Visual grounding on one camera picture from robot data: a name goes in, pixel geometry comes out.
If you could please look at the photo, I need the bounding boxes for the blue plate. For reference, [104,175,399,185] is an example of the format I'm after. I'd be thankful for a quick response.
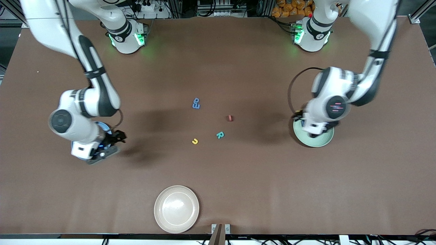
[71,121,113,161]

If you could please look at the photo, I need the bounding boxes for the beige plate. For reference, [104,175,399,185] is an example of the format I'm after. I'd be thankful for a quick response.
[154,185,200,234]

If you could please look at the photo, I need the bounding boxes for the large table cover sheet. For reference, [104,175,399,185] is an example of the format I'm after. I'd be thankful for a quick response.
[0,16,436,236]

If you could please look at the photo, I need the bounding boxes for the white power strip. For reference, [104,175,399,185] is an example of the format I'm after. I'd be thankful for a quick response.
[131,0,171,19]

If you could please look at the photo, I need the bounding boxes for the metal equipment rack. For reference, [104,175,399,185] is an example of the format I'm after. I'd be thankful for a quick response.
[198,0,247,17]

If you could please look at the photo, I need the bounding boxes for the green plate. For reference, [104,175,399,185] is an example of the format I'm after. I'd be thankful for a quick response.
[293,117,334,148]

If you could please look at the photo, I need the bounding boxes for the orange packet pile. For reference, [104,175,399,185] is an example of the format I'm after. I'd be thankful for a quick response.
[272,0,315,18]

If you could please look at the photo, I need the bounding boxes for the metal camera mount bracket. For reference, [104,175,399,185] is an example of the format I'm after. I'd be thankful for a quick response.
[211,224,231,245]

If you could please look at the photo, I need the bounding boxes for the aluminium frame post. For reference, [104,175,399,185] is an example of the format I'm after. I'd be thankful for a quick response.
[0,0,28,28]
[409,0,436,24]

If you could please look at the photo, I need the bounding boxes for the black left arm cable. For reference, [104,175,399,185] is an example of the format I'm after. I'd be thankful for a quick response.
[287,67,325,115]

